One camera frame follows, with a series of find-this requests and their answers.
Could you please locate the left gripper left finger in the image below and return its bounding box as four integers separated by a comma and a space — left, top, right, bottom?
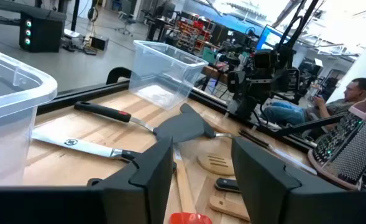
0, 136, 174, 224

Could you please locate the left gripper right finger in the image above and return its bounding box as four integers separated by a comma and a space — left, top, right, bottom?
231, 136, 366, 224

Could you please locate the black-handled kitchen knife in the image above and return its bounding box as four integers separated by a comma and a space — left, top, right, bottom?
214, 177, 242, 194
110, 147, 143, 163

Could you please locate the red silicone spatula wooden handle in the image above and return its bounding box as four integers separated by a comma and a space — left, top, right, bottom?
169, 146, 214, 224

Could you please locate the slotted wooden spoon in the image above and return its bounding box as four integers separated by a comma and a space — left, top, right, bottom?
196, 151, 236, 176

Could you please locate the blue lit monitor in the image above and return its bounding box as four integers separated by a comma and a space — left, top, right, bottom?
256, 24, 291, 51

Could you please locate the person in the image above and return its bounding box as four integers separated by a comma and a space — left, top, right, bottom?
261, 77, 366, 133

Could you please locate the red parts shelf rack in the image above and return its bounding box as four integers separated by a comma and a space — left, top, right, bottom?
175, 17, 217, 54

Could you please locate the pink box grater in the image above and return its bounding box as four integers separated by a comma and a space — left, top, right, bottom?
306, 93, 366, 192

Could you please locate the clear plastic storage bin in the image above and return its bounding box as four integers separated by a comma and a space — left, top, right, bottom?
0, 45, 58, 187
129, 39, 209, 111

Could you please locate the grey office chair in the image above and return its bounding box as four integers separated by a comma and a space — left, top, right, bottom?
116, 10, 137, 37

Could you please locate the small black box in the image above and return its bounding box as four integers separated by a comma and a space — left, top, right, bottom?
89, 35, 110, 52

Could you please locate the black computer tower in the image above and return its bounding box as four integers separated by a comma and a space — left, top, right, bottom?
18, 11, 66, 53

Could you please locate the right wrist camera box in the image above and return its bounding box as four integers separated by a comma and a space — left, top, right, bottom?
253, 49, 278, 70

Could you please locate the black curved frame bracket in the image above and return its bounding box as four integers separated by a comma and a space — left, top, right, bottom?
106, 66, 133, 85

